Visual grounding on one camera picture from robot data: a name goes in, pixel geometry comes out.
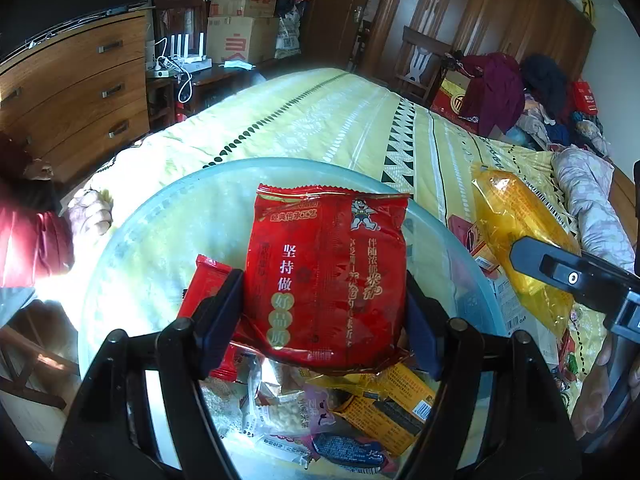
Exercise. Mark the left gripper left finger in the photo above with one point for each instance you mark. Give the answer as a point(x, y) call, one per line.
point(215, 320)

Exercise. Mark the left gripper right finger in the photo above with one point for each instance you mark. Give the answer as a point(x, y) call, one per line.
point(426, 322)

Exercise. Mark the bear rice cracker bag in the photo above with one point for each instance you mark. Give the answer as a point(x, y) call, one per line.
point(286, 401)

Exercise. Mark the large red snack bag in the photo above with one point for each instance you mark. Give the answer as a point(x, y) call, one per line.
point(324, 282)

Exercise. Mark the person right hand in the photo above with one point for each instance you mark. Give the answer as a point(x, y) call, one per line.
point(588, 413)

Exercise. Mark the white pink quilt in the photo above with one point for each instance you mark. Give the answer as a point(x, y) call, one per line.
point(586, 179)

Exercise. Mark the white printed box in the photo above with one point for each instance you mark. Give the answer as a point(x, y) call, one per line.
point(516, 317)

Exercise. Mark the orange printed snack bag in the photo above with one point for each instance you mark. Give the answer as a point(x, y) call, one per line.
point(390, 407)

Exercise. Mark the orange red tea box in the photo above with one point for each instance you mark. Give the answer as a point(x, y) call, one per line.
point(469, 235)

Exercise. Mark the person in red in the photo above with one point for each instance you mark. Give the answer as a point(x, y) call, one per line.
point(38, 234)

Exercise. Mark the yellow patterned bedspread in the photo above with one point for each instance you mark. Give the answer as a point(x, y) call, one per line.
point(189, 190)

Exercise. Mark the purple jacket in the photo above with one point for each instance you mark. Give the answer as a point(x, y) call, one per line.
point(495, 94)

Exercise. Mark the wooden chair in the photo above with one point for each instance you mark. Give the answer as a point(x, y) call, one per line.
point(419, 66)

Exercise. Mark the white wifi router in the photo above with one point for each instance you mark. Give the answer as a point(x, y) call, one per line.
point(184, 53)

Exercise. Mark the wooden drawer dresser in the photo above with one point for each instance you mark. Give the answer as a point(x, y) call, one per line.
point(78, 98)

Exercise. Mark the stacked cardboard boxes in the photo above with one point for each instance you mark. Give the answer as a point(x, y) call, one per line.
point(244, 30)

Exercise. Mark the brown wooden wardrobe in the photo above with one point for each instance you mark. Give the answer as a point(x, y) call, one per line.
point(515, 27)

